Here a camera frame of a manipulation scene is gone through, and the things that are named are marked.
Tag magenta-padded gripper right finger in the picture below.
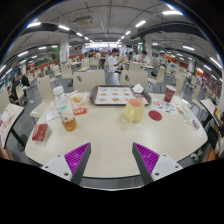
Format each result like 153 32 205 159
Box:
131 142 184 186

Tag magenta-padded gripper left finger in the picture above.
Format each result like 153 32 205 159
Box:
41 142 92 185

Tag clear tea bottle white cap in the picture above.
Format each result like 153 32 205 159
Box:
52 85 78 132

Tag flat round red coaster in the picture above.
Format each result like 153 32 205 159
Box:
148 110 163 122

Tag red paper packet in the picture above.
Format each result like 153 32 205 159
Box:
31 123 49 142

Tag pale yellow mug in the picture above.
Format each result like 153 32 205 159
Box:
123 97 146 123

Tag white printed card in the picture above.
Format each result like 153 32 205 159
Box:
44 109 61 123

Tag colourful printed leaflet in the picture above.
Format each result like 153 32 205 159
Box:
151 99 179 116

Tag clear plastic packet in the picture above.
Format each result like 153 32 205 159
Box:
181 109 201 129

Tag crumpled food wrapper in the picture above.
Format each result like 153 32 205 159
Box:
68 90 91 111

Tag dark food tray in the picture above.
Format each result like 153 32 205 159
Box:
89 84 153 107

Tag red paper cup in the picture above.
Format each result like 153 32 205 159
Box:
163 84 177 104

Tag crumpled white napkin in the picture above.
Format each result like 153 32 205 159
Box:
132 83 145 94

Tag neighbouring beige table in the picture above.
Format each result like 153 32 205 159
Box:
199 98 224 128
0 103 29 149

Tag beige dining chairs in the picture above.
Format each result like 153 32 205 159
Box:
0 56 214 118

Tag person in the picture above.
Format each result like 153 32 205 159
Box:
20 73 32 93
107 47 125 74
134 50 152 66
10 78 22 101

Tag ceiling air conditioner unit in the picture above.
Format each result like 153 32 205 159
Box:
73 14 94 27

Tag ceiling lights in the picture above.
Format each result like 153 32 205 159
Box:
0 9 224 81

